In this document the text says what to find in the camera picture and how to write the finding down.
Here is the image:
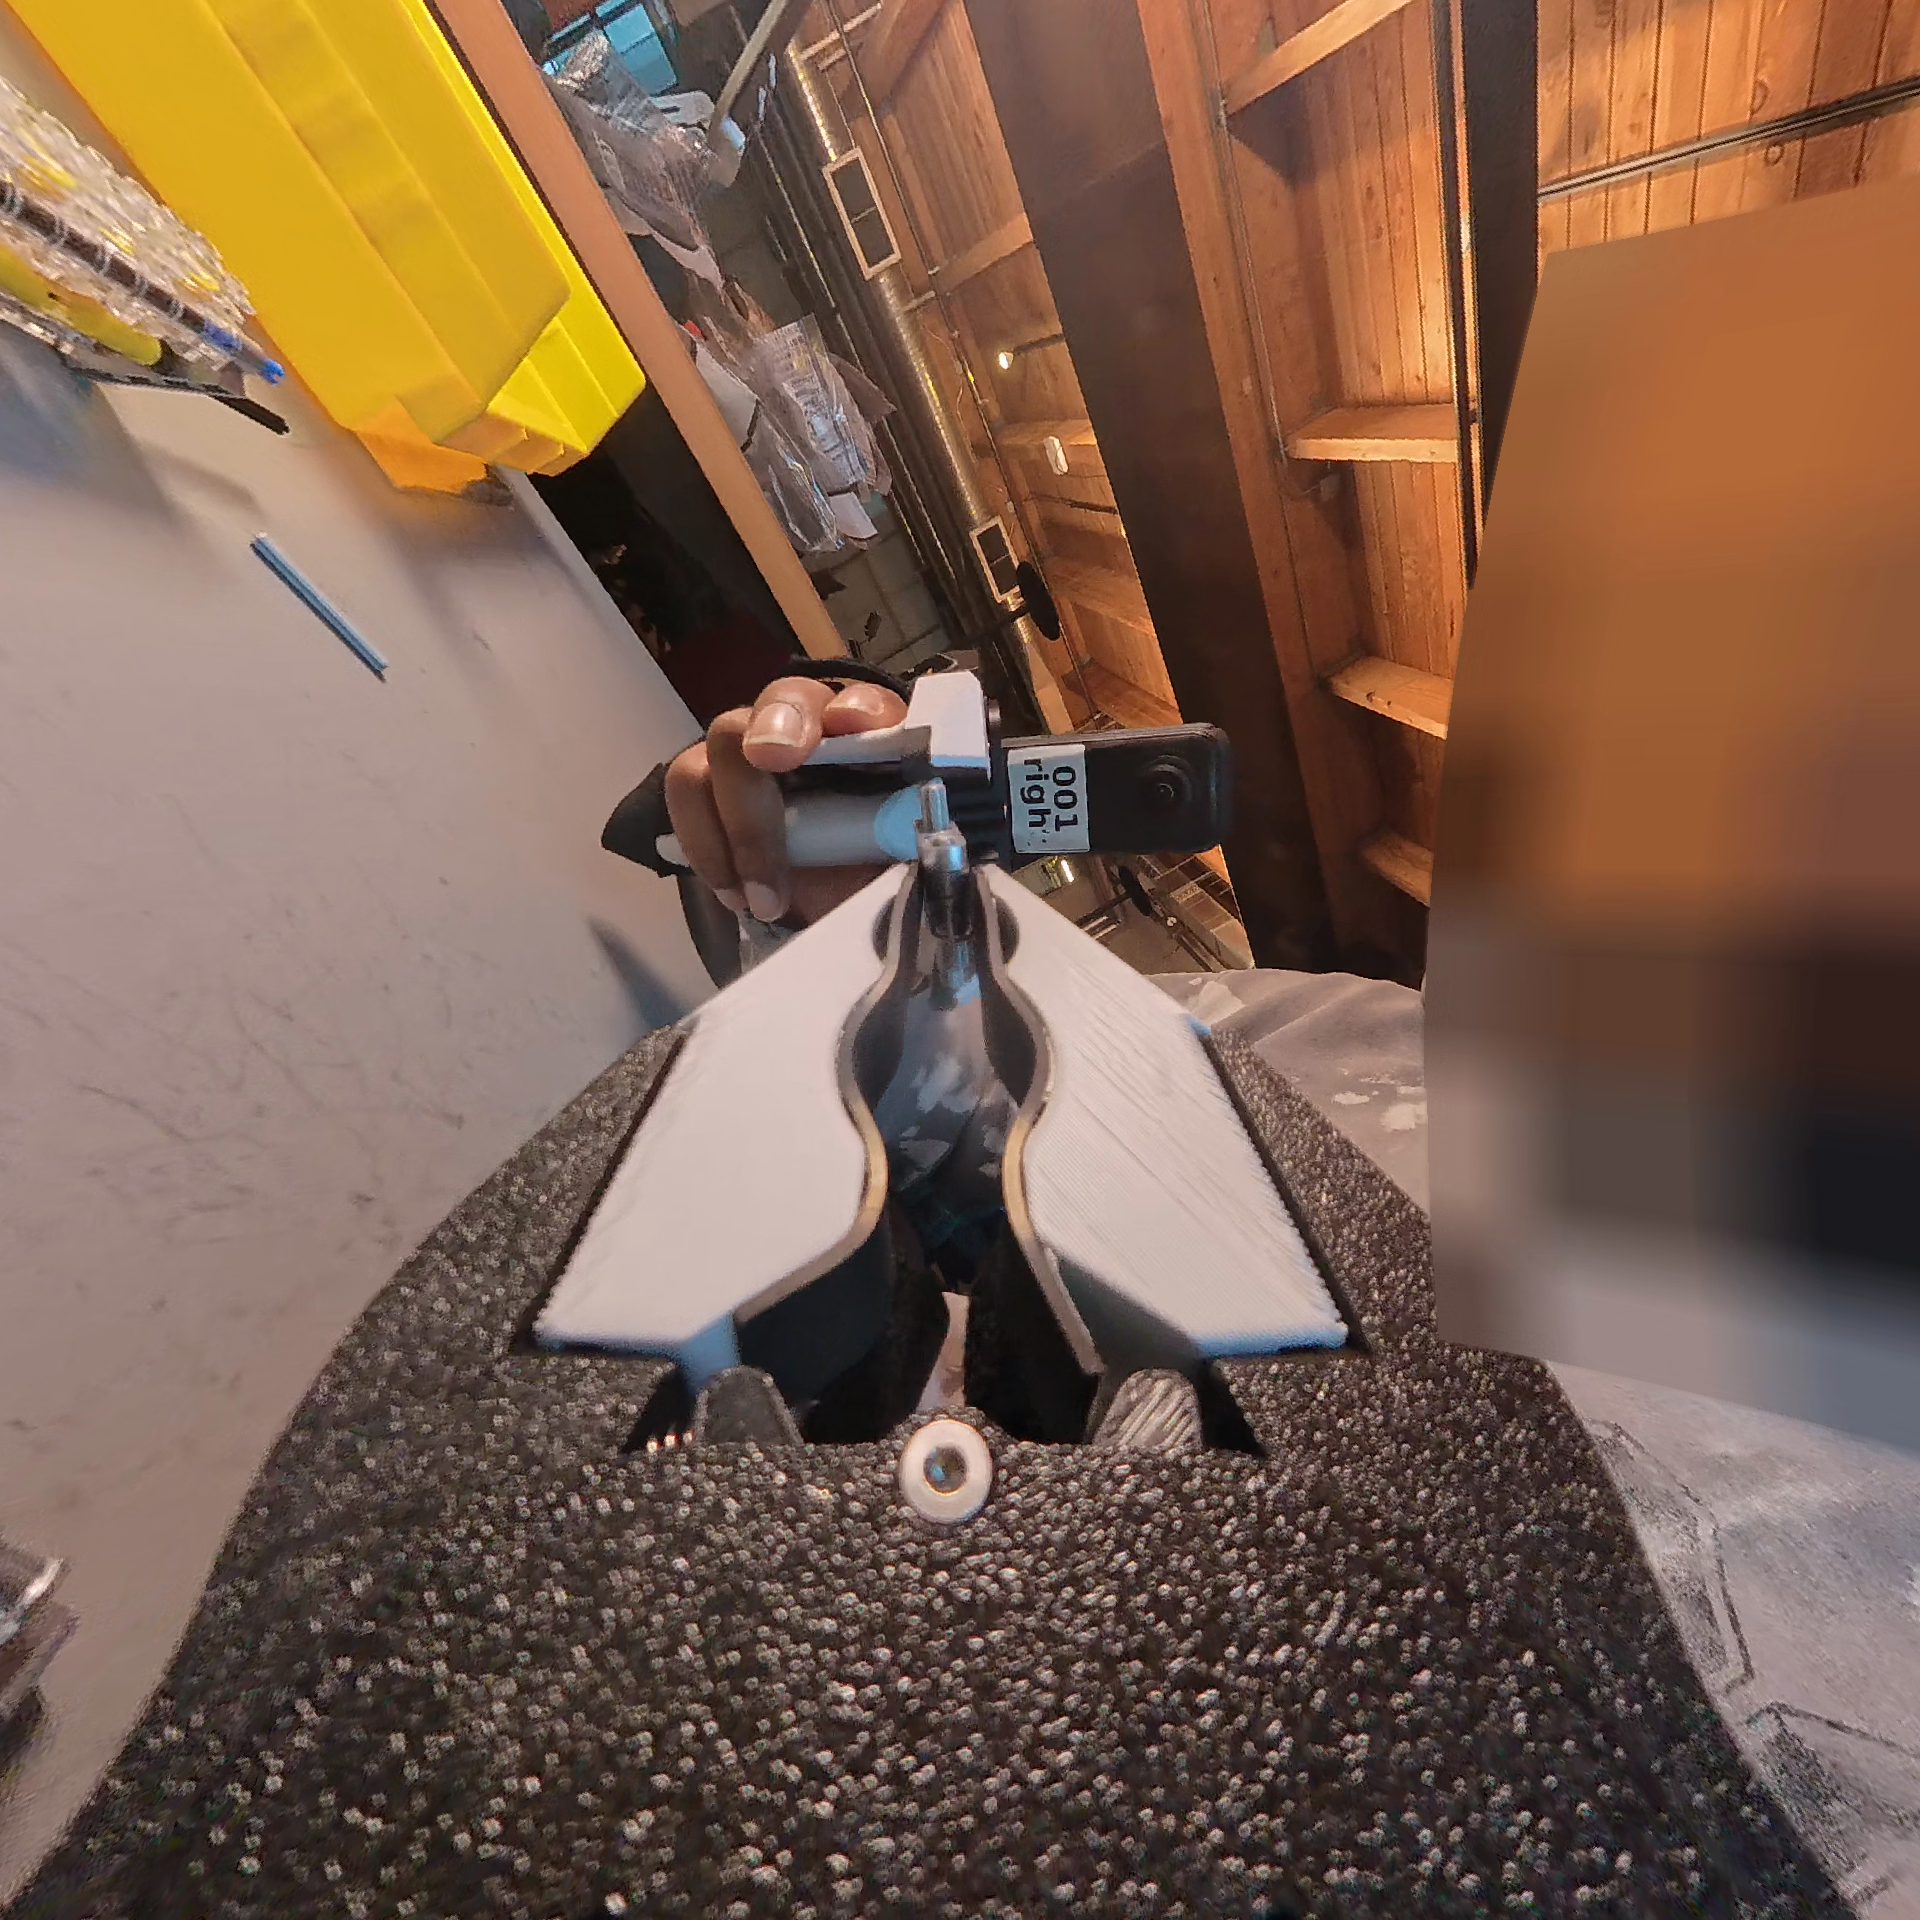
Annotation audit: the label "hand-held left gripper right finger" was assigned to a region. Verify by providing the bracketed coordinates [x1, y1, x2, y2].
[979, 870, 1349, 1412]

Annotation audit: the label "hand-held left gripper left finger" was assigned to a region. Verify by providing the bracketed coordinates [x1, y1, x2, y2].
[534, 870, 938, 1412]

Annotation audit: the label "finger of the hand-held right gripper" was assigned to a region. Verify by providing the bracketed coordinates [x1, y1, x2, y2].
[782, 790, 942, 875]
[786, 670, 1001, 797]

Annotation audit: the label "grey brick beam assembly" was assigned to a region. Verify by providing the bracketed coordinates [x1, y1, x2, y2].
[909, 815, 986, 1007]

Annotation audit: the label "person's right hand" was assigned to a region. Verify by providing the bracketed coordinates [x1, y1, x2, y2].
[662, 678, 915, 932]

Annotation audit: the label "clear plastic bags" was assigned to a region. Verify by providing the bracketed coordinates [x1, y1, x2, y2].
[555, 0, 902, 572]

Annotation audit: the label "light wooden beam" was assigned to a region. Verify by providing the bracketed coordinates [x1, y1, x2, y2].
[429, 0, 850, 656]

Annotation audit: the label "small yellow parts bin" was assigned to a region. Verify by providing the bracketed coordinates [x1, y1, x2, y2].
[354, 276, 653, 500]

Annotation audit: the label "thin grey axle rod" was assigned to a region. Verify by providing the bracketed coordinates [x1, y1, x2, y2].
[249, 532, 393, 684]

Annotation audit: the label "large yellow parts bin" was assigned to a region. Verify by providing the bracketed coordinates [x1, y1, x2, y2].
[10, 0, 579, 446]

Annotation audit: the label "yellow and clear brick model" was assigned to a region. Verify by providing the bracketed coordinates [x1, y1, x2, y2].
[0, 76, 293, 443]

